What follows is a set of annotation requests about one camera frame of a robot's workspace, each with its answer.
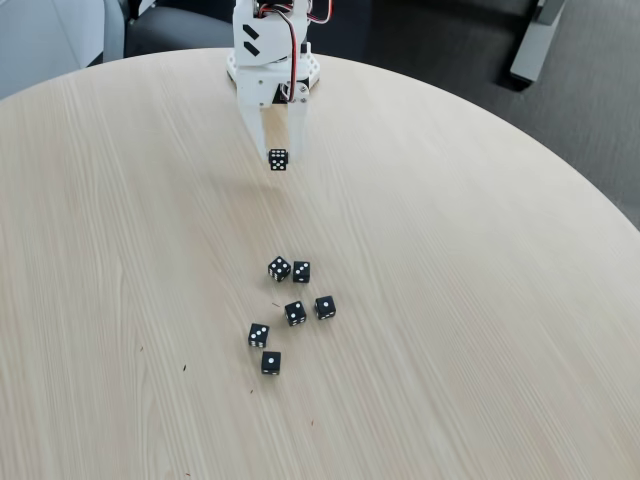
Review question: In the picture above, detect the red black servo cable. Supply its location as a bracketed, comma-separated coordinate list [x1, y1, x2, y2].
[257, 2, 301, 104]

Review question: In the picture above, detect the grey metal table leg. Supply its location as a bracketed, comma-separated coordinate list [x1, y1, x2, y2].
[509, 0, 566, 85]

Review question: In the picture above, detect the pale white cabinet panel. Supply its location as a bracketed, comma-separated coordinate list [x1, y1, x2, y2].
[0, 0, 125, 100]

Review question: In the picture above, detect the black die showing one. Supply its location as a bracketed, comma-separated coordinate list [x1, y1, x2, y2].
[313, 294, 337, 322]
[260, 350, 283, 377]

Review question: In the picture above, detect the grey fabric chair seat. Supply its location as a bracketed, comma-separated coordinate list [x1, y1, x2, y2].
[123, 5, 236, 59]

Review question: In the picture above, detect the black die showing two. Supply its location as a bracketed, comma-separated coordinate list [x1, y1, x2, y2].
[283, 299, 308, 328]

